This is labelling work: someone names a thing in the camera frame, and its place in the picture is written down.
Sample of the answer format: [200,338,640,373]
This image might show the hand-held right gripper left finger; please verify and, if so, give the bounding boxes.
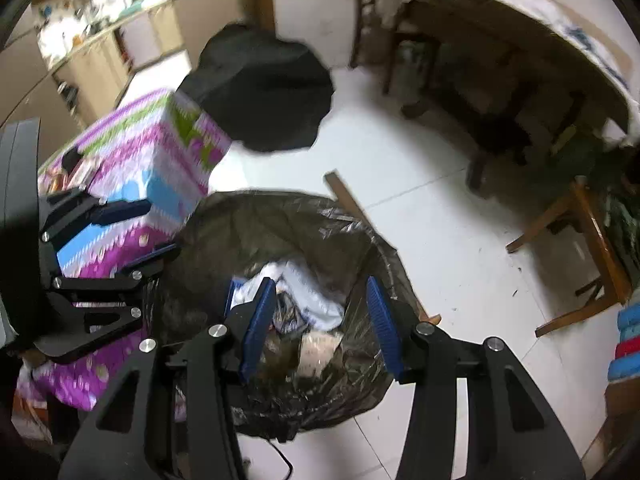
[60,277,278,480]

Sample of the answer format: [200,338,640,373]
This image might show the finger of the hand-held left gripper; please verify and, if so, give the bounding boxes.
[32,242,182,366]
[39,187,153,257]

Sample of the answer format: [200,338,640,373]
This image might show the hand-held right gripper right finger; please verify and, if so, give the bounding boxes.
[366,276,586,480]

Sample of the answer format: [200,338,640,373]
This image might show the clear beige wrapper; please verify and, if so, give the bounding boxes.
[260,330,346,381]

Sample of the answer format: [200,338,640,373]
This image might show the bin with black plastic bag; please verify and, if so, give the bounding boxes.
[150,190,426,443]

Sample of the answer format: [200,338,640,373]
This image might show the wooden strip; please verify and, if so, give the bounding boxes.
[324,171,443,326]

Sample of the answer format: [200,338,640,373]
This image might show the beige kitchen base cabinets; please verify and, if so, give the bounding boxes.
[50,0,251,121]

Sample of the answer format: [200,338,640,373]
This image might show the light wooden chair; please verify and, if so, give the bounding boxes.
[505,177,633,338]

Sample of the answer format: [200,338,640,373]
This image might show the blue and red stacked cushions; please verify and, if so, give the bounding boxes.
[607,302,640,381]

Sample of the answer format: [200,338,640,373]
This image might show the green bag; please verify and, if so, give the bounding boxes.
[550,130,640,221]

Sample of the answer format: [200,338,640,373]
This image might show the dark wooden dining table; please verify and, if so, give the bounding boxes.
[370,0,640,196]

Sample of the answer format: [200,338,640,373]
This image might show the white table cloth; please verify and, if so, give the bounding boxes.
[400,0,640,111]

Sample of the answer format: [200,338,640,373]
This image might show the black cable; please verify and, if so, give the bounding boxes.
[270,437,296,480]

